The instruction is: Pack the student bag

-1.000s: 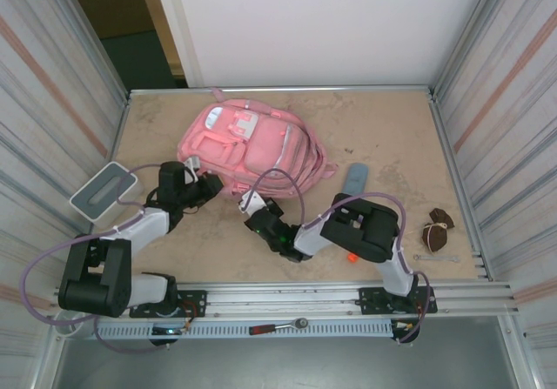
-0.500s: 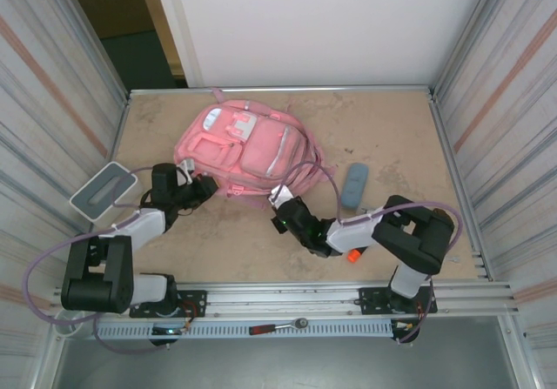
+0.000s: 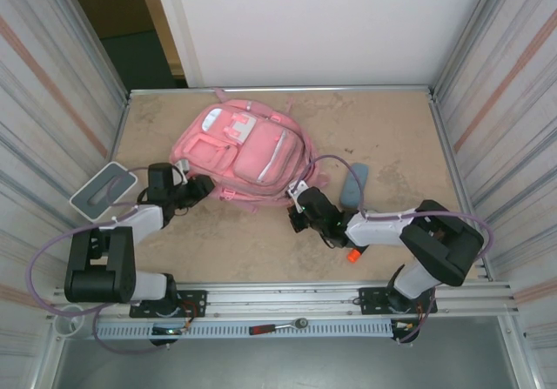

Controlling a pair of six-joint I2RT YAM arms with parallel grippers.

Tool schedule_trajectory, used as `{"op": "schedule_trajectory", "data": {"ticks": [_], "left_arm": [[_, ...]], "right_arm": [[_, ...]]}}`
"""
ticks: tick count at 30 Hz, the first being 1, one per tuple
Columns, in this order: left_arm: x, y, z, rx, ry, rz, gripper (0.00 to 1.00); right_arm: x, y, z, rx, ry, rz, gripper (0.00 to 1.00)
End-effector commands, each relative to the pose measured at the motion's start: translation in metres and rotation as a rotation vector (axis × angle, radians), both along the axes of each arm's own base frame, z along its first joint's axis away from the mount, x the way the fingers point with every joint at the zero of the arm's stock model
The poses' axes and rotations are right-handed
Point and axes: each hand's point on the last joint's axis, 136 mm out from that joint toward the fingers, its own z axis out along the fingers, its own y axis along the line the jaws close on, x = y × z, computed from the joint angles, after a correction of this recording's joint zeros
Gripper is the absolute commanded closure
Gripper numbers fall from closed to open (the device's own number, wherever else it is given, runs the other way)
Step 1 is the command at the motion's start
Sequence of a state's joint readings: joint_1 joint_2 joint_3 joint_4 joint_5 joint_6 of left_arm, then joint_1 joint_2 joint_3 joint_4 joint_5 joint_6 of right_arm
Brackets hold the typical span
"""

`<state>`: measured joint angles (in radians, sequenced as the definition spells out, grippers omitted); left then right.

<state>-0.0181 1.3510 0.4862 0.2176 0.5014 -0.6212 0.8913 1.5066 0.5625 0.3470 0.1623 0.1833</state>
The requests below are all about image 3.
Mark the blue grey pencil case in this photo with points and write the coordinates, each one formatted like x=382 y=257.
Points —
x=354 y=186

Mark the pink backpack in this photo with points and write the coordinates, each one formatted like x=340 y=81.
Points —
x=248 y=154

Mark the black orange highlighter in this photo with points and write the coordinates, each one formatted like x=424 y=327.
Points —
x=354 y=256

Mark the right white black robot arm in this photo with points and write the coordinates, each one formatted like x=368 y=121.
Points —
x=439 y=241

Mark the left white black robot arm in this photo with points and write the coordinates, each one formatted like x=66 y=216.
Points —
x=95 y=267

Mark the grey white tissue box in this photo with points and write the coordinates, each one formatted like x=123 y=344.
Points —
x=98 y=189

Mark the aluminium table edge bar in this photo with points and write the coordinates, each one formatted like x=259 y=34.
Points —
x=370 y=89

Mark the small black electronics board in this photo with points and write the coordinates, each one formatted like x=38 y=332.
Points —
x=404 y=330
x=167 y=332

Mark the white plastic cup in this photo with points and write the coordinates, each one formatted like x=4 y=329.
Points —
x=69 y=319

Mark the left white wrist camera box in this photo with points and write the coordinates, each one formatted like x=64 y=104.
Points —
x=183 y=167

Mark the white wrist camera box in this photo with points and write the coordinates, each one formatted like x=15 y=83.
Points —
x=297 y=191
x=183 y=167

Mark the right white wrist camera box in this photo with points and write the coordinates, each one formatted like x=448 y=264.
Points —
x=297 y=191

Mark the aluminium mounting rail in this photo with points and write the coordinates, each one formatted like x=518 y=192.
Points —
x=283 y=297

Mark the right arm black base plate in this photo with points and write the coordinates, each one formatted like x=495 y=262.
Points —
x=372 y=299

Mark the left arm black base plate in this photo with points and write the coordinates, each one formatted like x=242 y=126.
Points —
x=193 y=304

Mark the white door frame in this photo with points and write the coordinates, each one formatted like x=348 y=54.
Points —
x=178 y=28

